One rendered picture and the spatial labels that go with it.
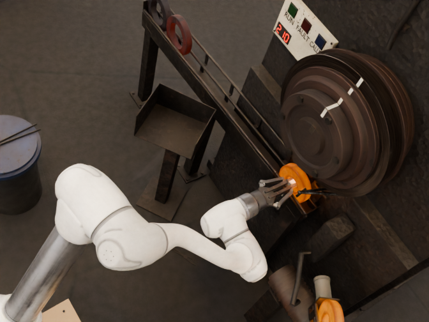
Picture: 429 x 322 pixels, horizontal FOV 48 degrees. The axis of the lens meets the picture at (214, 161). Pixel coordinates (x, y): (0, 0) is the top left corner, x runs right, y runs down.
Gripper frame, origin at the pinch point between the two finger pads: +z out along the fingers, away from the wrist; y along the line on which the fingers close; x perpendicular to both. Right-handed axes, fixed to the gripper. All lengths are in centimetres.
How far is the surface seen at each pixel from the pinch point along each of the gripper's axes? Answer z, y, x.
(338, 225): 0.6, 22.9, 4.6
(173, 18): -1, -94, -1
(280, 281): -18.3, 26.1, -23.0
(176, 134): -25, -46, -14
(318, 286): -14.4, 36.1, -6.5
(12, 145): -85, -78, -28
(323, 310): -18.9, 43.7, -4.8
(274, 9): 122, -147, -81
